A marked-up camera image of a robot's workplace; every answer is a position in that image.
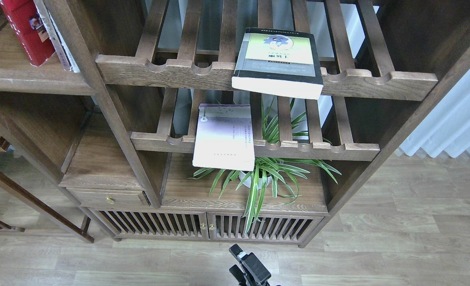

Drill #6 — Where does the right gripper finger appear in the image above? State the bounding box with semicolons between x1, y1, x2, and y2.
229;265;249;286

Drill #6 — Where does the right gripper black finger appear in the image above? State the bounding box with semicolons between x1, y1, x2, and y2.
229;244;271;286

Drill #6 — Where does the red paperback book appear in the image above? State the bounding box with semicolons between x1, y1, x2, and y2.
0;0;55;66

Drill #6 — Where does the white plant pot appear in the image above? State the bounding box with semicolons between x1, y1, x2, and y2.
238;170;272;189

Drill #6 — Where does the green spider plant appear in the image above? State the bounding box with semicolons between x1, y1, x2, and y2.
188;95;342;236

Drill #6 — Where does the pale lilac paperback book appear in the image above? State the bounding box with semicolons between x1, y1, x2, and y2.
192;104;255;172

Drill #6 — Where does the dark wooden bookshelf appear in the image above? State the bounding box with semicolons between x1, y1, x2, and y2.
0;0;470;247

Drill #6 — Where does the yellow and black thick book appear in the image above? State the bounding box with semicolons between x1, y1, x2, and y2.
231;27;324;100

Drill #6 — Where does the white curtain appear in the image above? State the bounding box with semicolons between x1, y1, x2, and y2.
397;69;470;158

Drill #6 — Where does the upright white-spined book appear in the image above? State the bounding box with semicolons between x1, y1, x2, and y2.
34;0;80;73

